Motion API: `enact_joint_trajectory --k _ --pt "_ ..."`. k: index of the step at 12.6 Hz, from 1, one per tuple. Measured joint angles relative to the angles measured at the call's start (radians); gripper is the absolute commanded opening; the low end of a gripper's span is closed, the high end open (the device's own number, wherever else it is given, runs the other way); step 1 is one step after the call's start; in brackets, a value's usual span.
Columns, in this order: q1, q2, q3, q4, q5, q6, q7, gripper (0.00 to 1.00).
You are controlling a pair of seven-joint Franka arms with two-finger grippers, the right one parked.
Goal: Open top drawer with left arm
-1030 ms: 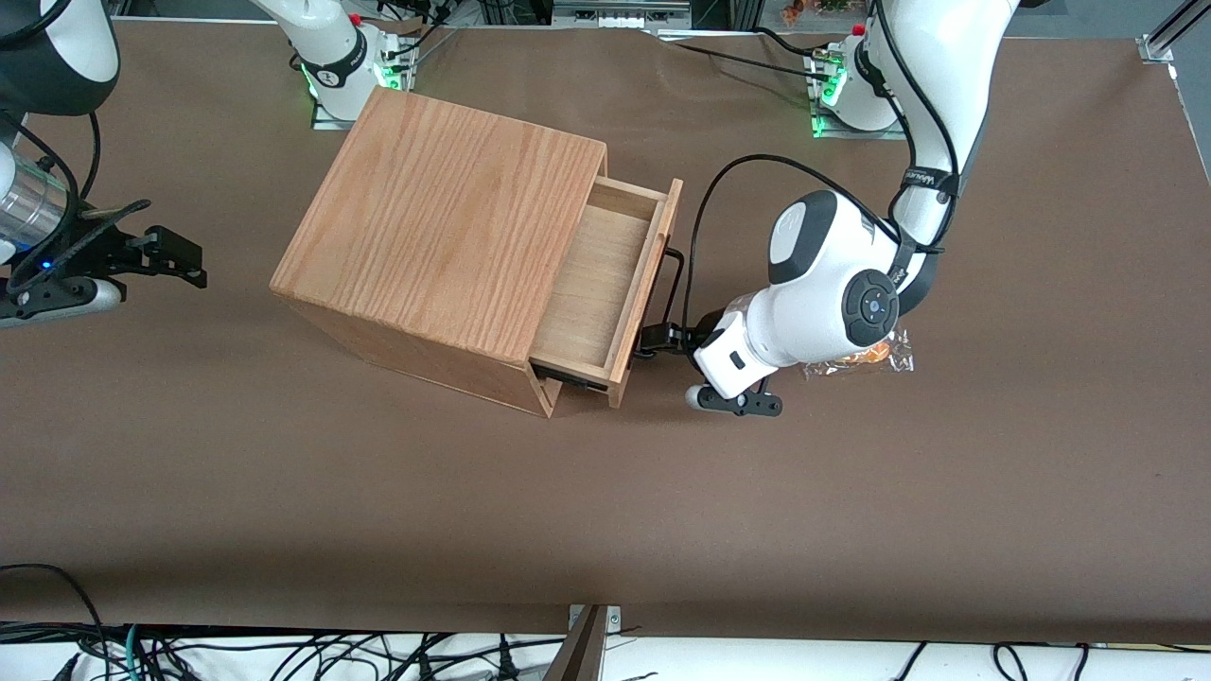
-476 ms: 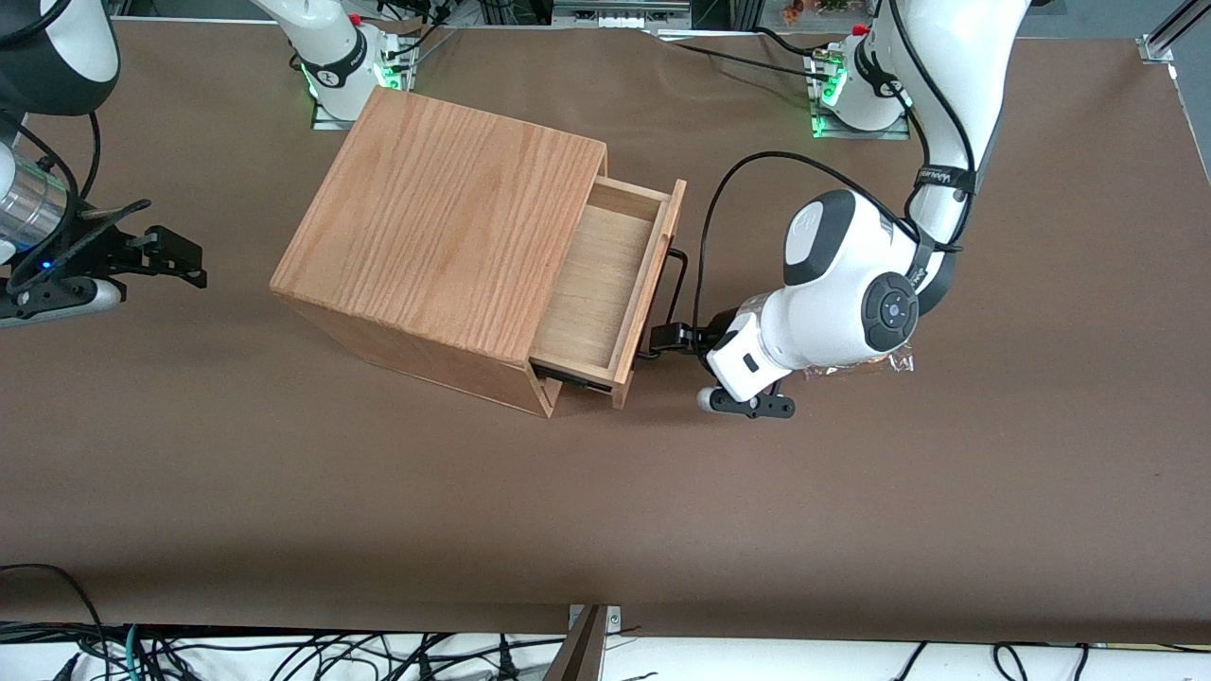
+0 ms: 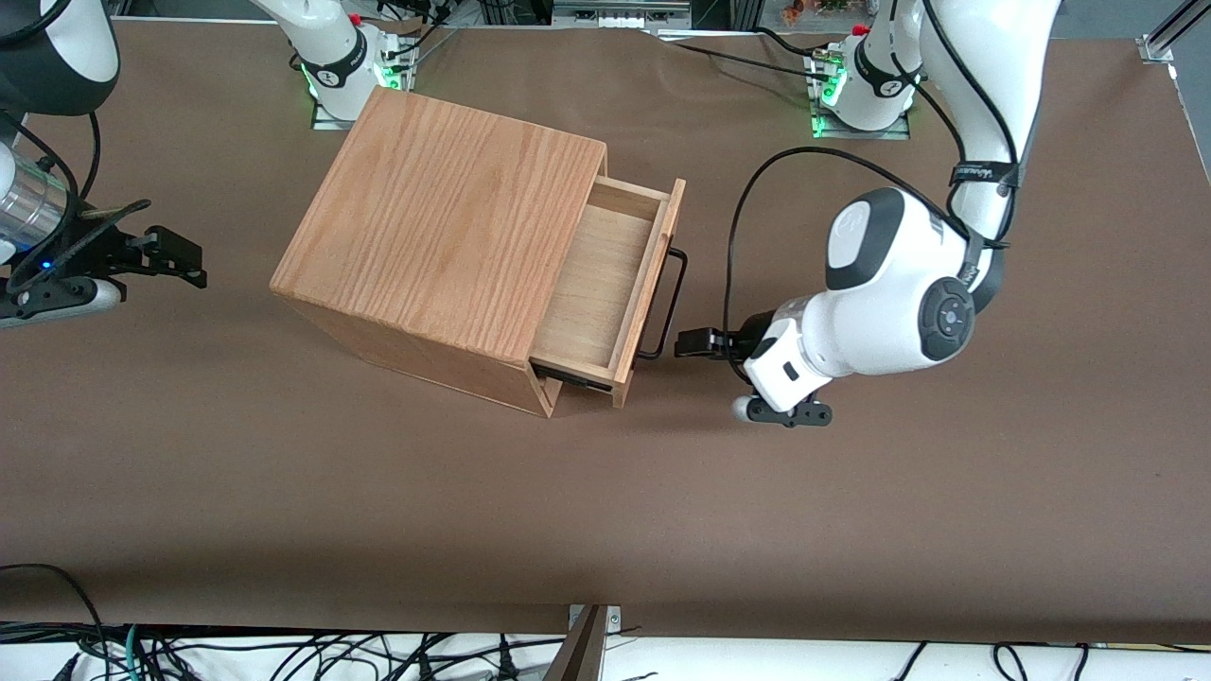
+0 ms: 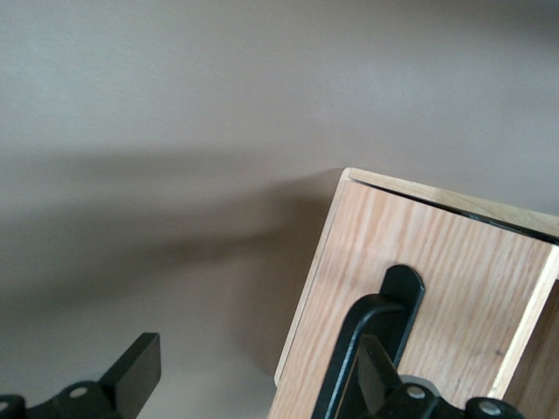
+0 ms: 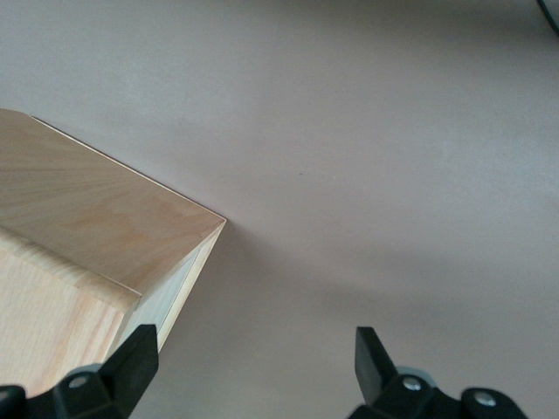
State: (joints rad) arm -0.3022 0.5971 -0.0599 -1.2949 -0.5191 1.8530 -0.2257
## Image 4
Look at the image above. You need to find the brown table cover sheet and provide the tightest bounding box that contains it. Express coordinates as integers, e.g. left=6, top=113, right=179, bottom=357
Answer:
left=0, top=0, right=559, bottom=419

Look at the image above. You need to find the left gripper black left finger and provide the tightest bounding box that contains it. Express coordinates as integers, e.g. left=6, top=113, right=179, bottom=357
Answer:
left=0, top=332, right=162, bottom=419

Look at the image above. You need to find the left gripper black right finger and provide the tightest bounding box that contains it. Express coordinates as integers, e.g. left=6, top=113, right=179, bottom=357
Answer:
left=357, top=335, right=525, bottom=419

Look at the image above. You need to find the black metal drawer handle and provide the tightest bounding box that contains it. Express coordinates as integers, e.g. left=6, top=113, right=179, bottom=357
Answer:
left=310, top=264, right=427, bottom=419

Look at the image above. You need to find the light wooden drawer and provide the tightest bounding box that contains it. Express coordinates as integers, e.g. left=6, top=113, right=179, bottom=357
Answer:
left=268, top=176, right=554, bottom=419

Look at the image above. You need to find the light wooden drawer cabinet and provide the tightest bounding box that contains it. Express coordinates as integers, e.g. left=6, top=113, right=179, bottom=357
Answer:
left=347, top=167, right=559, bottom=419

